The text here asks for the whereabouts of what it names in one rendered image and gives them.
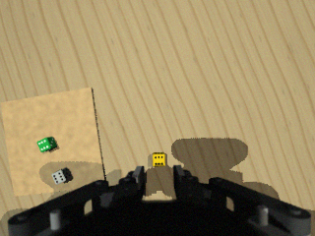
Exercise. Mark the tan square mat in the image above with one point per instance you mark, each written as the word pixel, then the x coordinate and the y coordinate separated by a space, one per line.
pixel 68 117

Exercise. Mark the green die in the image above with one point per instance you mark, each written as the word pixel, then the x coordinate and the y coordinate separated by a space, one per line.
pixel 46 144

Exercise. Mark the white die with black pips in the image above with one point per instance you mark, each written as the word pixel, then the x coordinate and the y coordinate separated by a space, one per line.
pixel 61 176

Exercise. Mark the yellow die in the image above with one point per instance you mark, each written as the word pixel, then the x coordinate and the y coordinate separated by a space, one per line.
pixel 158 159

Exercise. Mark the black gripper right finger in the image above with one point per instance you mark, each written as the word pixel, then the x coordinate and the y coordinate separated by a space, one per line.
pixel 273 216

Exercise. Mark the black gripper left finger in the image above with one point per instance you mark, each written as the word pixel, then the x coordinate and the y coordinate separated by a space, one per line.
pixel 44 219

